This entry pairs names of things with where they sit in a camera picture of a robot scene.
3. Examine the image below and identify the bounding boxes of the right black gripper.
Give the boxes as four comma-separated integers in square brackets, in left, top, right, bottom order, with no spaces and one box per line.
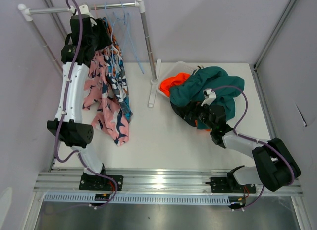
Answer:
[176,99,215,131]

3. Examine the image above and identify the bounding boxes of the black shorts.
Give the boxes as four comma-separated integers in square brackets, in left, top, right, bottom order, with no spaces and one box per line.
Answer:
[170,102,197,127]

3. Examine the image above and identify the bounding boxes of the teal shorts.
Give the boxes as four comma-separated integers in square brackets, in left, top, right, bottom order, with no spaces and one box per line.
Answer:
[170,66,245,120]

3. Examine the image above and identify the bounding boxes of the blue patterned shorts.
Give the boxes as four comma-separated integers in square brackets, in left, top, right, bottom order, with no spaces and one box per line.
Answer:
[102,17,133,123]

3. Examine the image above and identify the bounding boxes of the orange shorts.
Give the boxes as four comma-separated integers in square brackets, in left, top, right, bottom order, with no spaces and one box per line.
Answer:
[159,73,191,97]

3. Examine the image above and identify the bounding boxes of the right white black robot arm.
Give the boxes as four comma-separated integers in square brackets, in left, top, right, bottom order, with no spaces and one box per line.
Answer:
[180,102,301,192]

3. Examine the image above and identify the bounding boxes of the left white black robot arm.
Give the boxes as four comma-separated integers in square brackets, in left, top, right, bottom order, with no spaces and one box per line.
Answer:
[47,14,118,192]

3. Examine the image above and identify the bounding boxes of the pink patterned shorts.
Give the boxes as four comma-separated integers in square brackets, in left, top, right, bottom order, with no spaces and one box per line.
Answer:
[82,50,129,146]

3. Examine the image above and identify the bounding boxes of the white plastic basket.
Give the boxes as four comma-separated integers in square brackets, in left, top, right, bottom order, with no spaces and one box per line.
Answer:
[157,61,197,98]

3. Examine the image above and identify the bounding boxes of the metal clothes rack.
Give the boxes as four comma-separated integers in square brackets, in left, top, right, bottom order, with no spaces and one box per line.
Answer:
[17,0,161,108]

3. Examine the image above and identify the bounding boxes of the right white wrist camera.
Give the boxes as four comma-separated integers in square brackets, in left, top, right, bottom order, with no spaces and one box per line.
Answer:
[201,89,216,107]

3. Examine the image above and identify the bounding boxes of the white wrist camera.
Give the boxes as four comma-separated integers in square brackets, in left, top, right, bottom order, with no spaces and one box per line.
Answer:
[68,4,97,27]
[201,89,216,107]

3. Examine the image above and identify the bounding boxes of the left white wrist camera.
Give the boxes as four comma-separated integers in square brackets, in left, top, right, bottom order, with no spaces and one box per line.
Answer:
[68,4,97,27]

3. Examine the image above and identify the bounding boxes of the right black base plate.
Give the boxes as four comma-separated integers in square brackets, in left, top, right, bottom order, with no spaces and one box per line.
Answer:
[205,177,256,194]

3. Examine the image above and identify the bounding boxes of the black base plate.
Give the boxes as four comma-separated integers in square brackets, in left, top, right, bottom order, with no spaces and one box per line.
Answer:
[79,173,123,191]
[205,177,256,194]

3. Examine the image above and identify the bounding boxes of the white slotted cable duct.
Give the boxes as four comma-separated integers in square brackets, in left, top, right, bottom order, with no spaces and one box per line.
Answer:
[43,192,230,206]

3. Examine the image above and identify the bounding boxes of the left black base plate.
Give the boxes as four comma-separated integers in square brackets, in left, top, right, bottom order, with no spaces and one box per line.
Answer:
[79,173,123,191]

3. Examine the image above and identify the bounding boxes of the aluminium mounting rail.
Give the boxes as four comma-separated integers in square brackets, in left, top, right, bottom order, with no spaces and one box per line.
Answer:
[33,168,304,197]

